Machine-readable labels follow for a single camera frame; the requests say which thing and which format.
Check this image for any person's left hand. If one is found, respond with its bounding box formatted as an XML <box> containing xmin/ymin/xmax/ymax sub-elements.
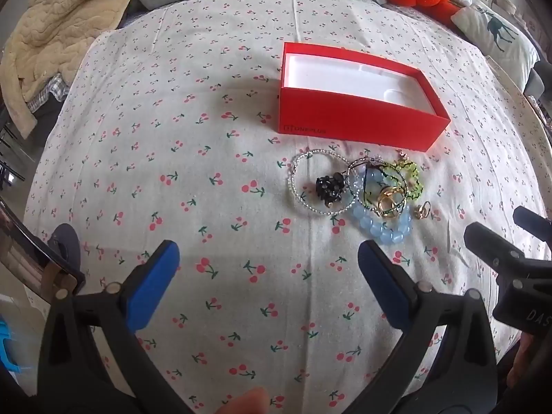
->
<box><xmin>216</xmin><ymin>387</ymin><xmax>270</xmax><ymax>414</ymax></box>

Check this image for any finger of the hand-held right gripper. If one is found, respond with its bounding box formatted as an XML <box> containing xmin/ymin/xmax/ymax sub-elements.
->
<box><xmin>513</xmin><ymin>206</ymin><xmax>552</xmax><ymax>242</ymax></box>
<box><xmin>463</xmin><ymin>222</ymin><xmax>533</xmax><ymax>274</ymax></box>

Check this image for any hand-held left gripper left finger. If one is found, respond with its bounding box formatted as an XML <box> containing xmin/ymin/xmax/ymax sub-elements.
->
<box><xmin>37</xmin><ymin>239</ymin><xmax>195</xmax><ymax>414</ymax></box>

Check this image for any dark round object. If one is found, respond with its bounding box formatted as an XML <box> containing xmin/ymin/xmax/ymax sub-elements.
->
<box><xmin>47</xmin><ymin>223</ymin><xmax>82</xmax><ymax>277</ymax></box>

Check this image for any clear bead bracelet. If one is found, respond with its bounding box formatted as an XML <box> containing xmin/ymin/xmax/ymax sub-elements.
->
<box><xmin>285</xmin><ymin>149</ymin><xmax>358</xmax><ymax>217</ymax></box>

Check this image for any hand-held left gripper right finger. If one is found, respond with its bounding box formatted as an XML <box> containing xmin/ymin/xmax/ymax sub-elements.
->
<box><xmin>341</xmin><ymin>239</ymin><xmax>499</xmax><ymax>414</ymax></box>

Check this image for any person's right hand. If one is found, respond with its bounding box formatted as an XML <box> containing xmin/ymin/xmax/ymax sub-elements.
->
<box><xmin>509</xmin><ymin>338</ymin><xmax>540</xmax><ymax>382</ymax></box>

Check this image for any dark glossy board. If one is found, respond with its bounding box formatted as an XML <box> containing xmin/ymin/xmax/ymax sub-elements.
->
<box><xmin>0</xmin><ymin>198</ymin><xmax>86</xmax><ymax>299</ymax></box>

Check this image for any green bead bracelet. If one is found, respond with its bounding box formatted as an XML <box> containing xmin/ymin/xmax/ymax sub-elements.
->
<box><xmin>386</xmin><ymin>159</ymin><xmax>425</xmax><ymax>201</ymax></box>

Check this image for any white deer print pillow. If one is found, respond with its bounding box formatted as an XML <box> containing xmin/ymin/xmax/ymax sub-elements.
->
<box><xmin>451</xmin><ymin>4</ymin><xmax>541</xmax><ymax>94</ymax></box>

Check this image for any dark cord bracelet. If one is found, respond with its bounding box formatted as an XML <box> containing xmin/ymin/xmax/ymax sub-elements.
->
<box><xmin>361</xmin><ymin>161</ymin><xmax>415</xmax><ymax>217</ymax></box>

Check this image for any light blue bead bracelet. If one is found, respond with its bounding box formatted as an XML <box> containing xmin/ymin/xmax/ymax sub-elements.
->
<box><xmin>347</xmin><ymin>167</ymin><xmax>414</xmax><ymax>246</ymax></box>

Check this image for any gold ring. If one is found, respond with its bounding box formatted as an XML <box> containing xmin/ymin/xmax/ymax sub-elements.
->
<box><xmin>377</xmin><ymin>186</ymin><xmax>407</xmax><ymax>215</ymax></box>

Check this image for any beige quilted blanket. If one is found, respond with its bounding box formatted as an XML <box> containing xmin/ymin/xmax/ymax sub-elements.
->
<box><xmin>0</xmin><ymin>0</ymin><xmax>149</xmax><ymax>132</ymax></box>

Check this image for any small orange plush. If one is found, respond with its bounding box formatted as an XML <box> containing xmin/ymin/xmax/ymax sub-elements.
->
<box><xmin>425</xmin><ymin>0</ymin><xmax>465</xmax><ymax>25</ymax></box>

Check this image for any cherry print bed sheet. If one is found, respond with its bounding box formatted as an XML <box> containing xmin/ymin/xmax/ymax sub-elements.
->
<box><xmin>23</xmin><ymin>0</ymin><xmax>548</xmax><ymax>414</ymax></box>

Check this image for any black beaded hair clip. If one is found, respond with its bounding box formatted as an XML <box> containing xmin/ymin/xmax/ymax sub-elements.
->
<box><xmin>316</xmin><ymin>172</ymin><xmax>348</xmax><ymax>204</ymax></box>

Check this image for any red cardboard box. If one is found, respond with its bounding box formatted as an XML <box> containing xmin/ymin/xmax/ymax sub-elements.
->
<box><xmin>276</xmin><ymin>42</ymin><xmax>452</xmax><ymax>152</ymax></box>

